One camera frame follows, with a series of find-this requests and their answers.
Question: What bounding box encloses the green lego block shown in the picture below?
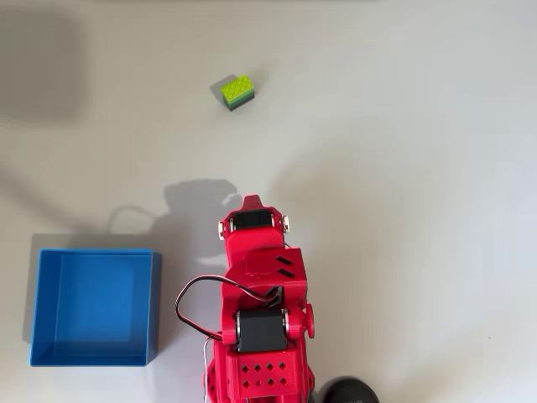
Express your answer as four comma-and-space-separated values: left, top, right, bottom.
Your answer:
220, 73, 258, 113

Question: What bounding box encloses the red perforated robot base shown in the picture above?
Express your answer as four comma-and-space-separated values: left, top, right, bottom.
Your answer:
203, 359, 231, 403

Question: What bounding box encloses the blue plastic box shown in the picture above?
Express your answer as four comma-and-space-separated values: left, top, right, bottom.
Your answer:
29, 248, 163, 368

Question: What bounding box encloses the black round object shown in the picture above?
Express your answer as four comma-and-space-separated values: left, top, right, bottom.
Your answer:
317, 375, 381, 403

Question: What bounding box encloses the black red wrist servo cable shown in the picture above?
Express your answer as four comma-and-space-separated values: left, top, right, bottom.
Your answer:
175, 275, 283, 342

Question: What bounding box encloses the white forearm servo cable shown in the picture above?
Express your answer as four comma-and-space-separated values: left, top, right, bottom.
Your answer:
202, 334, 212, 402

